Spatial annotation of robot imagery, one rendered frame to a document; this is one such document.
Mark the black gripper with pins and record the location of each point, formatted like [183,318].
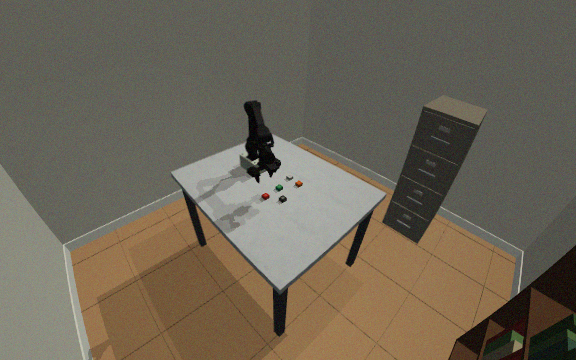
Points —
[254,172]

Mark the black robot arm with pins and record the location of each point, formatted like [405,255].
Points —
[259,135]

